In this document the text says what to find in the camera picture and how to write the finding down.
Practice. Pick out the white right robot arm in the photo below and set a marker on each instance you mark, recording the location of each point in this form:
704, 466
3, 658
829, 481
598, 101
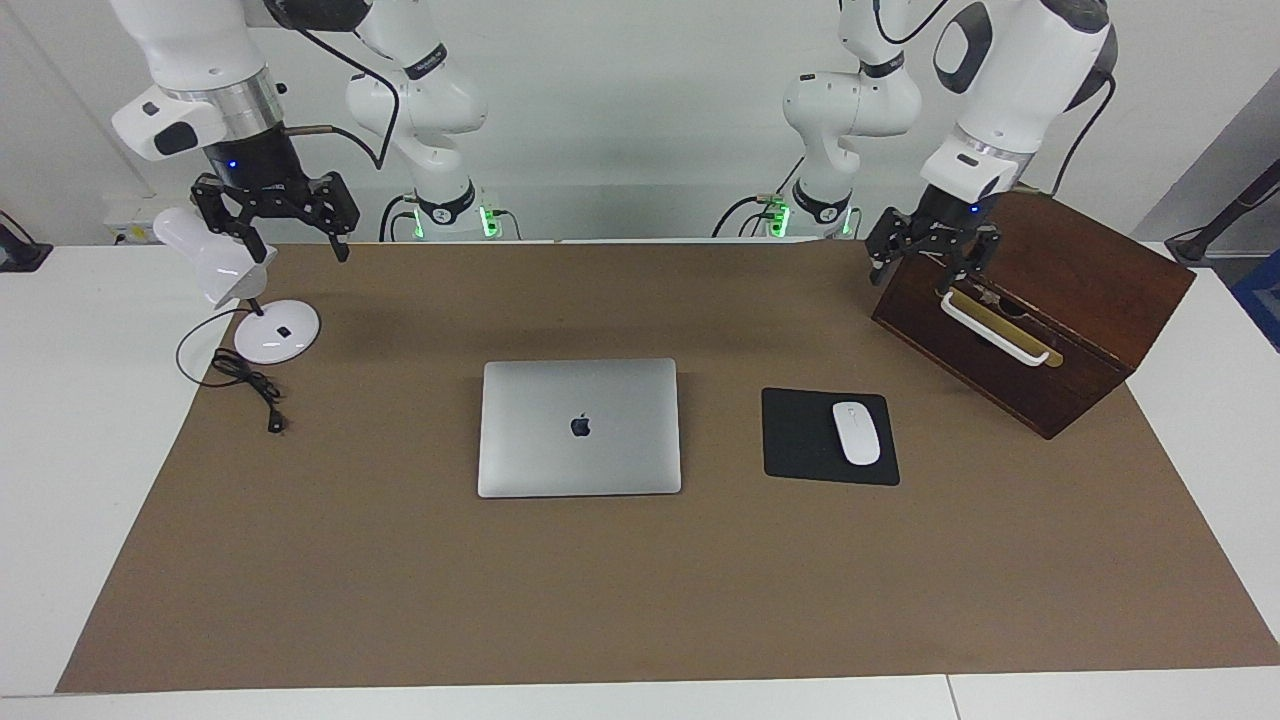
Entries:
200, 50

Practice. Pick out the black tripod stand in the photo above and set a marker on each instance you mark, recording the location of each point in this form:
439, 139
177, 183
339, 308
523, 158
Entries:
1225, 215

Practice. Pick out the blue bin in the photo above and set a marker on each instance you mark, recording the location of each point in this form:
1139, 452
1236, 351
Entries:
1262, 300

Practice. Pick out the dark brown wooden box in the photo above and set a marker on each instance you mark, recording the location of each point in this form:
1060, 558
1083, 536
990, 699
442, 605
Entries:
1090, 310

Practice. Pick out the white desk lamp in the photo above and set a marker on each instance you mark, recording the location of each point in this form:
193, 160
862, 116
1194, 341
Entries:
278, 335

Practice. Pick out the black device at table edge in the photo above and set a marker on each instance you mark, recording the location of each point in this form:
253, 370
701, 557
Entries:
20, 250

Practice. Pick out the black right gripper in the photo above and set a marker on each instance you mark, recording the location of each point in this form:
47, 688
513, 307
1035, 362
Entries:
260, 180

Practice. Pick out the silver grey laptop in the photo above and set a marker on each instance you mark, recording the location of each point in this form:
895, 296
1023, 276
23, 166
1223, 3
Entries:
580, 450

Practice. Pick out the black mouse pad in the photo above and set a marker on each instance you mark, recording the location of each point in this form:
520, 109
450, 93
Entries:
795, 435

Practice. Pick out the white computer mouse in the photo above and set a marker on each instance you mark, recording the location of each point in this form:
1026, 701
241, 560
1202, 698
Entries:
856, 435

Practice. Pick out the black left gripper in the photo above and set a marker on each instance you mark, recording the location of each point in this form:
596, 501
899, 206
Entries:
945, 222

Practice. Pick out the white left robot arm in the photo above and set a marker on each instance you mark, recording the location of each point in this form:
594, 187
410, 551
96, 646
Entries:
1020, 70

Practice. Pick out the brown table mat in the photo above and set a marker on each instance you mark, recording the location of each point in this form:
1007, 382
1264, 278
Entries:
640, 590

